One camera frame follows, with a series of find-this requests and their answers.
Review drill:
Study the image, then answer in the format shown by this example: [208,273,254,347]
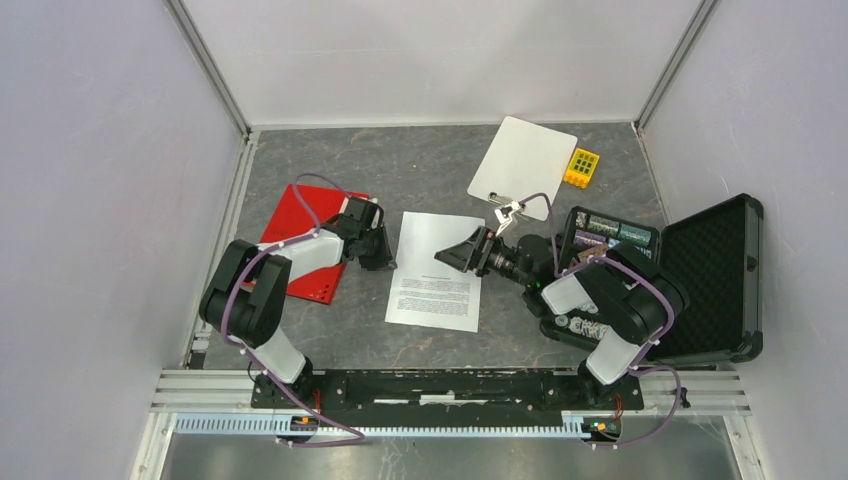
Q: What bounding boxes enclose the printed paper sheet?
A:
[385,211,484,333]

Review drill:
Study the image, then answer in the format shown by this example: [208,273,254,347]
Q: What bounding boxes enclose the yellow toy brick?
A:
[563,148,600,189]

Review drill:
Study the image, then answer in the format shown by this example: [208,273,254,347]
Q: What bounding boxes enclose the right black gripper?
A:
[435,225,532,288]

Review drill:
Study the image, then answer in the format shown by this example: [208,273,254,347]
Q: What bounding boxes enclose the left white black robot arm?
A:
[198,197,396,408]

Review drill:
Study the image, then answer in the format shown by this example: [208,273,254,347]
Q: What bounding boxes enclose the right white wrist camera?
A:
[494,201,525,237]

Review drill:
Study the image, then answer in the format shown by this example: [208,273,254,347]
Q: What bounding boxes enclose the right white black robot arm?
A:
[434,227,690,408]

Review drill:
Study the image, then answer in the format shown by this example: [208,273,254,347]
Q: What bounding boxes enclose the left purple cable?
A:
[218,173,368,449]

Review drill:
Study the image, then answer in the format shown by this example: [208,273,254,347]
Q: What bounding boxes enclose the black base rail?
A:
[292,368,645,428]

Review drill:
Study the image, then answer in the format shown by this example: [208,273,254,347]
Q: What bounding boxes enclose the black poker chip case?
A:
[556,194,764,367]

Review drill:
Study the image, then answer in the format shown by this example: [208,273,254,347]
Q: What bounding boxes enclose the white clipboard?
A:
[467,116,578,221]

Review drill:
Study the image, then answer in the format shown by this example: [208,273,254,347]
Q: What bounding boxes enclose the red folder black inside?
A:
[258,184,377,304]

